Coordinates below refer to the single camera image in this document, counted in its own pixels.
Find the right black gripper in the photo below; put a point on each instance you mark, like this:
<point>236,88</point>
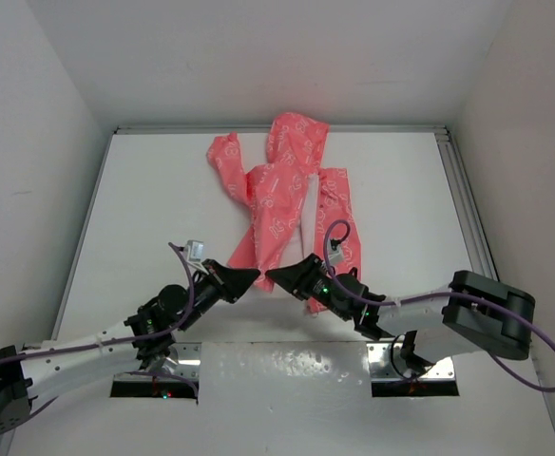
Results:
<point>297,278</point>

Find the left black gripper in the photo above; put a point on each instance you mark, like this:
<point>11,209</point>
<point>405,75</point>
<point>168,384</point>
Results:
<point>230,282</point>

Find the pink patterned jacket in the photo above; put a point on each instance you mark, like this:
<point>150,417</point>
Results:
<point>291,197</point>

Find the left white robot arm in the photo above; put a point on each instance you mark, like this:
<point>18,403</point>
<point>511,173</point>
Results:
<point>31,379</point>

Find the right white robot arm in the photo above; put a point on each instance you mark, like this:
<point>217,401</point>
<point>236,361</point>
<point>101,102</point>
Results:
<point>471,314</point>

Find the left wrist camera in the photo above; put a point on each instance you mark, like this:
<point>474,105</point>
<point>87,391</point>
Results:
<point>193,250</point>

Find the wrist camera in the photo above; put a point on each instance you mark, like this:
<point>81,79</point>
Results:
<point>334,255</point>
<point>193,250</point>

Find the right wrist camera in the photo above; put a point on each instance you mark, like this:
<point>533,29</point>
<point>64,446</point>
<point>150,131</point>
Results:
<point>334,255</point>

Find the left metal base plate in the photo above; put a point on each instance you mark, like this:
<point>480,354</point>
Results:
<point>182,362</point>

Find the metal base plate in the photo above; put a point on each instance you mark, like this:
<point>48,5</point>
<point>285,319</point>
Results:
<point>385,366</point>
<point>182,362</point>

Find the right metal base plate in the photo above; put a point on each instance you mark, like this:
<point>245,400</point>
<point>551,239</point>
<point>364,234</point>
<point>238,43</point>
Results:
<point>385,366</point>

